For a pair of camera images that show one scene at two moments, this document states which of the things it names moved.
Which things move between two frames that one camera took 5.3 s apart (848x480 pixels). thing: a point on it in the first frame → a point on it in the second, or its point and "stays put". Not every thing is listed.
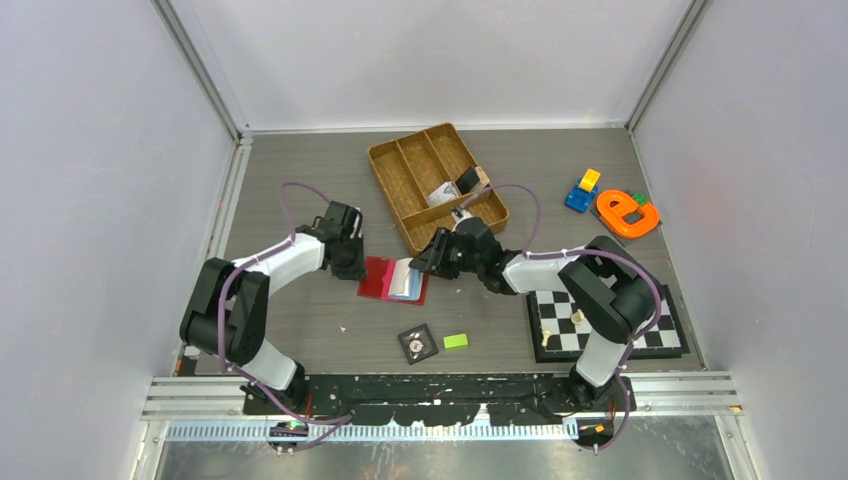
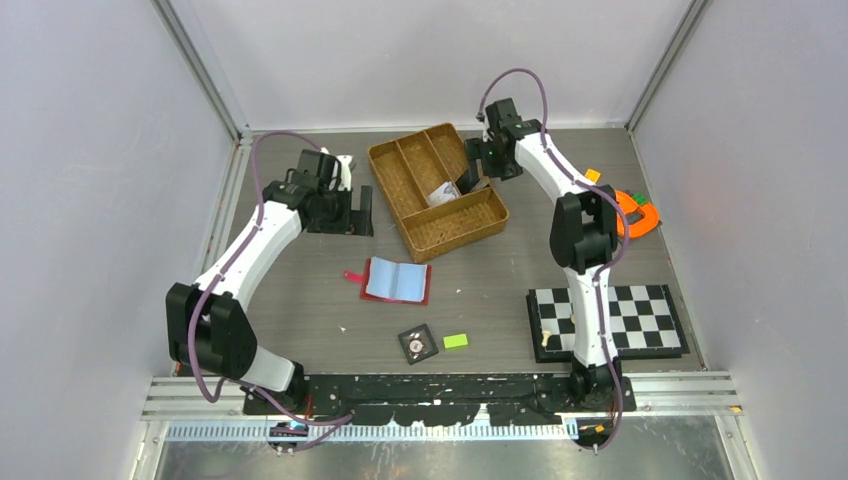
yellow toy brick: x=589 y=180 stays put
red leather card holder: x=392 y=279 stays put
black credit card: x=468 y=180 stays put
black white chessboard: x=560 y=330 stays put
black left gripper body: x=352 y=259 → x=336 y=212
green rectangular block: x=456 y=342 stays put
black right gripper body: x=455 y=259 → x=496 y=166
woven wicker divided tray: x=423 y=176 stays put
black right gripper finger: x=429 y=261 → x=470 y=178
